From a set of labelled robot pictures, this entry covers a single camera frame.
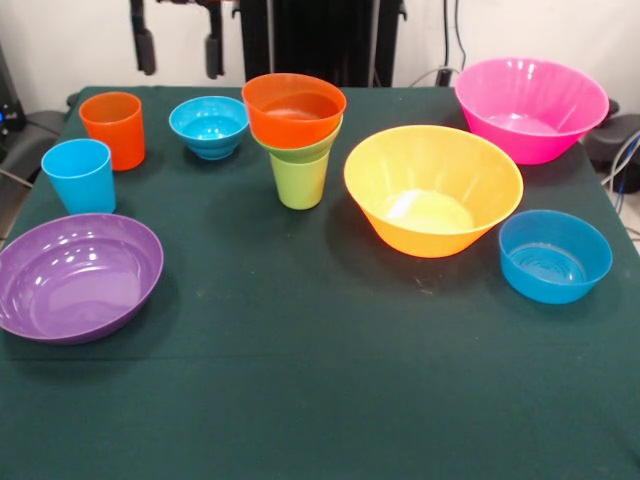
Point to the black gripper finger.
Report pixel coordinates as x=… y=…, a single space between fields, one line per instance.
x=214 y=55
x=145 y=50

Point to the black power adapter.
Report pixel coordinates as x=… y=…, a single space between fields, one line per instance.
x=443 y=76

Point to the large yellow-orange bowl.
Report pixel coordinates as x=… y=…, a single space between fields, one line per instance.
x=430 y=175

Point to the orange plastic cup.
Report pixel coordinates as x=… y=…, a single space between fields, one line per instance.
x=117 y=140

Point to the blue plastic cup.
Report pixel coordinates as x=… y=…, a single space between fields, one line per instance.
x=82 y=185

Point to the large pink bowl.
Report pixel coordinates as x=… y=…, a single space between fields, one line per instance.
x=530 y=100

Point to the green stepped bowl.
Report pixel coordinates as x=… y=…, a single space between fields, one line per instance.
x=300 y=150

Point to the green plastic cup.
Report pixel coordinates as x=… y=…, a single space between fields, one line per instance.
x=300 y=185

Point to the blue round bowl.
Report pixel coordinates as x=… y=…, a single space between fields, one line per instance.
x=555 y=270

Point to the light blue stepped bowl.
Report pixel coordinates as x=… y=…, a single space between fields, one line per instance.
x=210 y=125

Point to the black computer case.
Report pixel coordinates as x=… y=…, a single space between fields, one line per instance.
x=10 y=110

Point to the dark green tablecloth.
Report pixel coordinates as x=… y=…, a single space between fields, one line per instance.
x=350 y=400

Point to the orange round bowl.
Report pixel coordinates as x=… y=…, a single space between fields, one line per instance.
x=280 y=130

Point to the large purple bowl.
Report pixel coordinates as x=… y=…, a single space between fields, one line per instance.
x=75 y=280

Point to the black equipment base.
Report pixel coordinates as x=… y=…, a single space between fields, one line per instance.
x=617 y=137

